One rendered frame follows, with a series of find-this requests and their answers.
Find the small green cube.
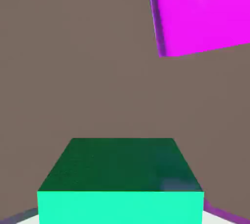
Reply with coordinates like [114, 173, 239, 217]
[36, 137, 205, 224]

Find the large magenta box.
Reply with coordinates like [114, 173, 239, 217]
[145, 0, 250, 58]

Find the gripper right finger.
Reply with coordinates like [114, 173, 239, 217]
[202, 198, 250, 224]

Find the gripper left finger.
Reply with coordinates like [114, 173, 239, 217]
[0, 207, 40, 224]

